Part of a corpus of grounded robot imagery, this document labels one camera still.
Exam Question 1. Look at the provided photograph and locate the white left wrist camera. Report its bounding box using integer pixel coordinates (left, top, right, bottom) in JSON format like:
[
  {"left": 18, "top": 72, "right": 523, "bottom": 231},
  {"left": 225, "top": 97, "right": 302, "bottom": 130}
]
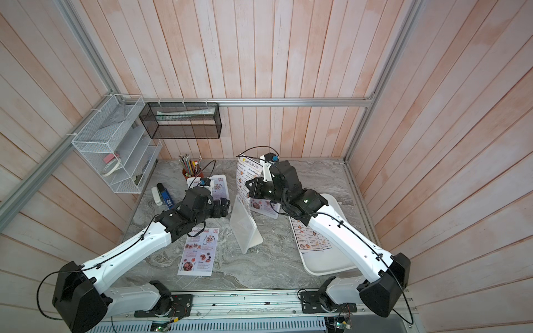
[{"left": 197, "top": 177, "right": 212, "bottom": 188}]

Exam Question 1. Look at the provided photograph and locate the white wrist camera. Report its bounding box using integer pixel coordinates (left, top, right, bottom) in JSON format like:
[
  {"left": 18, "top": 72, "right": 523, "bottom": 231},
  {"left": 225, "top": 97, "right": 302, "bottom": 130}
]
[
  {"left": 197, "top": 177, "right": 212, "bottom": 188},
  {"left": 259, "top": 153, "right": 279, "bottom": 171}
]

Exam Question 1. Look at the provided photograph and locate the blue stapler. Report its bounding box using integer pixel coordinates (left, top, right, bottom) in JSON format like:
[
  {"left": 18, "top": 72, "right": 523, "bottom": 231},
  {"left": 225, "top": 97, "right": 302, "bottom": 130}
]
[{"left": 156, "top": 183, "right": 174, "bottom": 209}]

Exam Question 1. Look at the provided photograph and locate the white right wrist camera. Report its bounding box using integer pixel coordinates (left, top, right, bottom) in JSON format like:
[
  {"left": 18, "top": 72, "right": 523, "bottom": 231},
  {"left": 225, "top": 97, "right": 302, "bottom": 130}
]
[{"left": 259, "top": 153, "right": 279, "bottom": 171}]

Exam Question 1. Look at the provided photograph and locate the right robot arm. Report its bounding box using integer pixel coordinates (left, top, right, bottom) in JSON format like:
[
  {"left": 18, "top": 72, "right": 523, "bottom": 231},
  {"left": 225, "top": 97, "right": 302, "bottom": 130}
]
[{"left": 246, "top": 153, "right": 411, "bottom": 318}]

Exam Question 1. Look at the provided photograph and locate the white menu holder back left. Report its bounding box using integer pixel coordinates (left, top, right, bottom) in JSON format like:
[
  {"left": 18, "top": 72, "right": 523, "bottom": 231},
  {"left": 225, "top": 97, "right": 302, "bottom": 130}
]
[{"left": 187, "top": 175, "right": 230, "bottom": 200}]

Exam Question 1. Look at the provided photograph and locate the white plastic tray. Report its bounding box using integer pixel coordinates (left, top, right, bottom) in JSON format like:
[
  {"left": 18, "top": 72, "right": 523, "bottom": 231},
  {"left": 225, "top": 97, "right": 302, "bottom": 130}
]
[{"left": 288, "top": 193, "right": 359, "bottom": 277}]

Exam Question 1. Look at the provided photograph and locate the black mesh basket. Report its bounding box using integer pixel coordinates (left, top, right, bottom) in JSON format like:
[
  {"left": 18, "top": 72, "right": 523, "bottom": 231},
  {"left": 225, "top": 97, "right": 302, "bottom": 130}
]
[{"left": 140, "top": 101, "right": 222, "bottom": 140}]

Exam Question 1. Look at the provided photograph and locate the red special menu sheet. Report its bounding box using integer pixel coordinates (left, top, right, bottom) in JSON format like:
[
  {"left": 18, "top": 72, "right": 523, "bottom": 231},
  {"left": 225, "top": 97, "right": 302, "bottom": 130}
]
[{"left": 178, "top": 228, "right": 220, "bottom": 277}]

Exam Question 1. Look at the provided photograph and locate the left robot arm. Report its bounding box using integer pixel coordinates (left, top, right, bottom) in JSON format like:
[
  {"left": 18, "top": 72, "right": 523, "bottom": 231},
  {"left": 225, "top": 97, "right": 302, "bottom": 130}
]
[{"left": 51, "top": 187, "right": 230, "bottom": 332}]

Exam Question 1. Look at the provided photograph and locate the coloured pencils bundle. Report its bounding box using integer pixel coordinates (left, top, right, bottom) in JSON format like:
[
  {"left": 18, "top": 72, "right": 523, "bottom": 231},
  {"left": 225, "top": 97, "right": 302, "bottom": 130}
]
[{"left": 179, "top": 154, "right": 202, "bottom": 173}]

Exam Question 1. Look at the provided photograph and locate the white menu holder back right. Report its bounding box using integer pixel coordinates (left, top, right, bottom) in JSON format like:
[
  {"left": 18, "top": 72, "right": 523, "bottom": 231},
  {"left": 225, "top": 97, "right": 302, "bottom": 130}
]
[{"left": 250, "top": 198, "right": 280, "bottom": 219}]

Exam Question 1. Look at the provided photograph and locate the white tape roll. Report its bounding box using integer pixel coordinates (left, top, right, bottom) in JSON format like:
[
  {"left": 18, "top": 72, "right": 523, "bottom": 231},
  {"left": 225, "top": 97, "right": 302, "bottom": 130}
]
[{"left": 101, "top": 158, "right": 122, "bottom": 178}]

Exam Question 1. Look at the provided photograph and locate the dim sum menu sheet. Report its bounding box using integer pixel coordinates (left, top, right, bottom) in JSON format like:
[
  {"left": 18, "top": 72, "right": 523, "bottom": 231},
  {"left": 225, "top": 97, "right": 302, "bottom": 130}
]
[{"left": 236, "top": 156, "right": 263, "bottom": 208}]

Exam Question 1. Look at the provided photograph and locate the red pencil cup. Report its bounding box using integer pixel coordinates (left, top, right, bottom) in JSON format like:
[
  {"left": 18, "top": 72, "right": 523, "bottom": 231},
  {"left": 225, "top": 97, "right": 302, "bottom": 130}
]
[{"left": 182, "top": 169, "right": 204, "bottom": 180}]

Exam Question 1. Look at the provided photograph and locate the dim sum menu in tray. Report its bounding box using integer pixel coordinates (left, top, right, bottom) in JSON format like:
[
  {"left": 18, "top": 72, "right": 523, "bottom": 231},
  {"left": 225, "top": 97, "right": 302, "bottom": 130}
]
[{"left": 290, "top": 218, "right": 333, "bottom": 252}]

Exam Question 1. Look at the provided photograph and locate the white wire shelf rack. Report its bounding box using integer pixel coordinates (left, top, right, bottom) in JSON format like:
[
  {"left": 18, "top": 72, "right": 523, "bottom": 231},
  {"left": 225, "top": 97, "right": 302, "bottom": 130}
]
[{"left": 72, "top": 94, "right": 162, "bottom": 194}]

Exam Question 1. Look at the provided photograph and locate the white menu holder front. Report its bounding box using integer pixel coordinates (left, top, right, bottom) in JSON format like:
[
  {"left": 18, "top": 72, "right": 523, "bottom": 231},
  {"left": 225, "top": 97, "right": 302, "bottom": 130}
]
[{"left": 230, "top": 196, "right": 264, "bottom": 255}]

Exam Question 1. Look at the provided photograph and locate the white eraser block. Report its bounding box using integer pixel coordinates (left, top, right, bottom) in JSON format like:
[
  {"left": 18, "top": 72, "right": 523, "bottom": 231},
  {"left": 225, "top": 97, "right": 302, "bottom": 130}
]
[{"left": 151, "top": 187, "right": 163, "bottom": 206}]

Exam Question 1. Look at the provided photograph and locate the white menu holder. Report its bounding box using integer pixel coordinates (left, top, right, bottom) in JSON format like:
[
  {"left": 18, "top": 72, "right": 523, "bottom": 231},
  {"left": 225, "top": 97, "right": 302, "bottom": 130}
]
[
  {"left": 250, "top": 198, "right": 280, "bottom": 219},
  {"left": 230, "top": 196, "right": 264, "bottom": 255},
  {"left": 187, "top": 175, "right": 230, "bottom": 200}
]

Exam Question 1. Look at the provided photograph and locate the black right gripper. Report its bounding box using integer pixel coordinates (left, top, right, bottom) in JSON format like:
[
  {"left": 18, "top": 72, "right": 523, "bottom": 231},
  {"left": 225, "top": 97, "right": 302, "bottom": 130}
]
[{"left": 246, "top": 178, "right": 291, "bottom": 210}]

